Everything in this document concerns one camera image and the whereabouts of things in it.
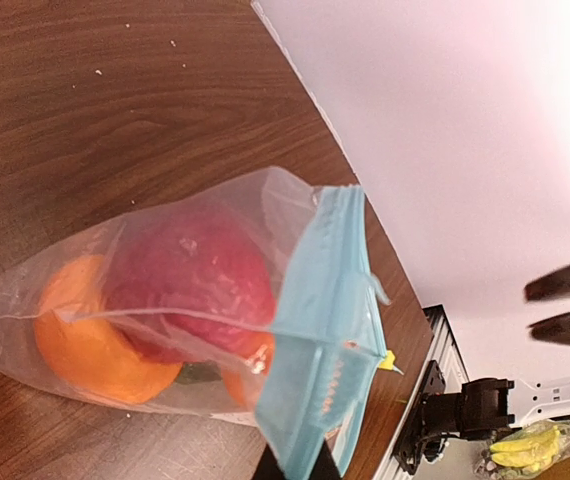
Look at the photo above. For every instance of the red apple toy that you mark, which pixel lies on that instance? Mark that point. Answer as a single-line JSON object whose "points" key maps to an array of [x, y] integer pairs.
{"points": [[196, 271]]}

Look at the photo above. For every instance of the aluminium front rail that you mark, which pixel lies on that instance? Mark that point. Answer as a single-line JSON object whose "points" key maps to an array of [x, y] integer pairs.
{"points": [[445, 353]]}

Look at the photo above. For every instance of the green lime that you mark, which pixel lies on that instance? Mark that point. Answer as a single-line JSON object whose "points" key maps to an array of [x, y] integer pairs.
{"points": [[198, 372]]}

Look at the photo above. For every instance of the clear zip top bag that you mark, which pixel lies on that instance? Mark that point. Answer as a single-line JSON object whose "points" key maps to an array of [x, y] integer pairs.
{"points": [[328, 330]]}

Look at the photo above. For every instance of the bagged yellow bananas background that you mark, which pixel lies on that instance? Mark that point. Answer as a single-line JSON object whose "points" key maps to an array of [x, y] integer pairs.
{"points": [[526, 453]]}

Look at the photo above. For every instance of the orange fruit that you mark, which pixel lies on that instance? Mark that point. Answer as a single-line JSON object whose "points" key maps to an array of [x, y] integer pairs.
{"points": [[84, 349], [245, 382]]}

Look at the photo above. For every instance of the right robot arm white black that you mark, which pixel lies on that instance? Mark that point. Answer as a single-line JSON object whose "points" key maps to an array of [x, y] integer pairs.
{"points": [[486, 406]]}

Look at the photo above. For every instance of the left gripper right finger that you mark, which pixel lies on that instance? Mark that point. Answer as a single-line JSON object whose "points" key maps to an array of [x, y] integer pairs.
{"points": [[325, 468]]}

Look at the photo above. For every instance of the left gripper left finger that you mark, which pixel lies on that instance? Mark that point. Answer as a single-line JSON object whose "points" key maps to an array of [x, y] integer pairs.
{"points": [[268, 467]]}

